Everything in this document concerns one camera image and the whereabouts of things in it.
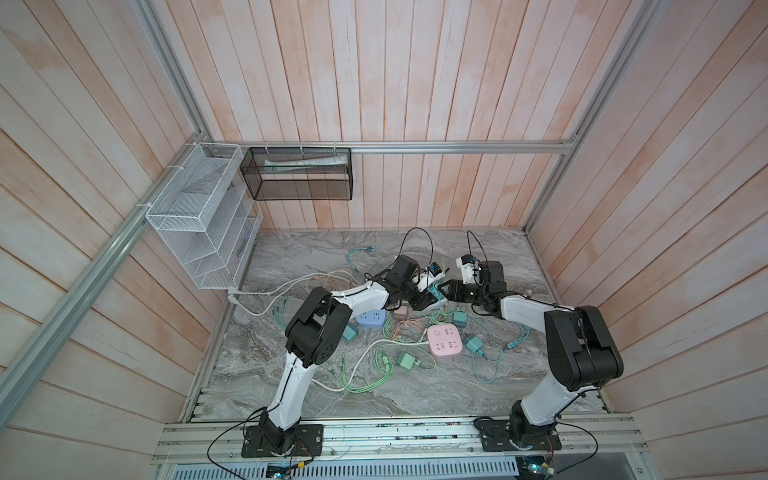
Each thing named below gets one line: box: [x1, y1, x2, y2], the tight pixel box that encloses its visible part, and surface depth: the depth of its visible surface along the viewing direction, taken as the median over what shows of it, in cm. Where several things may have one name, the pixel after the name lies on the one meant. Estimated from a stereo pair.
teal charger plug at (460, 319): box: [452, 311, 467, 329], surface depth 95 cm
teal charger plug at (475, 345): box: [466, 336, 484, 356], surface depth 89 cm
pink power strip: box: [427, 323, 463, 356], surface depth 90 cm
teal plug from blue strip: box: [342, 324, 359, 342], surface depth 92 cm
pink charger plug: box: [394, 305, 411, 320], surface depth 95 cm
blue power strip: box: [355, 310, 387, 328], surface depth 95 cm
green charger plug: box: [398, 352, 420, 370], surface depth 87 cm
